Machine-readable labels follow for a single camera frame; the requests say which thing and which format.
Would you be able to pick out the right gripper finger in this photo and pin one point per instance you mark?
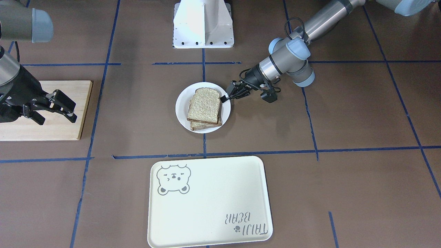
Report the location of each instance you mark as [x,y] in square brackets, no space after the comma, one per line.
[29,111]
[60,103]

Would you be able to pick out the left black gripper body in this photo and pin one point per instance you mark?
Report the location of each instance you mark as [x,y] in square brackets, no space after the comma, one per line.
[252,76]

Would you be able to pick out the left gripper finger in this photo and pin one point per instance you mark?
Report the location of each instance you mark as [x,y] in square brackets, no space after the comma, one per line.
[237,95]
[233,87]

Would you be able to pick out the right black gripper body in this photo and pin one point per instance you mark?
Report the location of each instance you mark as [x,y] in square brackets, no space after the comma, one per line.
[20,88]

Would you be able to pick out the brown bread slice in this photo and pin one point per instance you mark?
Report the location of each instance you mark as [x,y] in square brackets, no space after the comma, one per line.
[206,93]

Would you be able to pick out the white round plate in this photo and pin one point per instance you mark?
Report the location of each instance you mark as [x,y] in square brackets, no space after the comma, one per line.
[182,106]

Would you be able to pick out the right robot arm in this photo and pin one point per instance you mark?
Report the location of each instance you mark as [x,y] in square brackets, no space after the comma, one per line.
[19,23]

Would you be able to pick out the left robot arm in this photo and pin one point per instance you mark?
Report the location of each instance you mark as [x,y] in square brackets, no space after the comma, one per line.
[290,55]

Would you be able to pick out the wooden cutting board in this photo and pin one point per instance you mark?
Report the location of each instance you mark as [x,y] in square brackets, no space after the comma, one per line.
[56,126]

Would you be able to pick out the bottom toast slice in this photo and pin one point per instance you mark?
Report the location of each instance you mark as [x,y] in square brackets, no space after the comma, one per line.
[206,125]

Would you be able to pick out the cream bear serving tray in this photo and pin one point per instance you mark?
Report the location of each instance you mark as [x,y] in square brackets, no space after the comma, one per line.
[213,201]

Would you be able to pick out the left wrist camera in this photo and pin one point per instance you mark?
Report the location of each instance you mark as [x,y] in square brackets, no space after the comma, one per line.
[270,95]

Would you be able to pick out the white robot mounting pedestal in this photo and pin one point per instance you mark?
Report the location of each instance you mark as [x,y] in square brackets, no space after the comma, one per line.
[203,24]

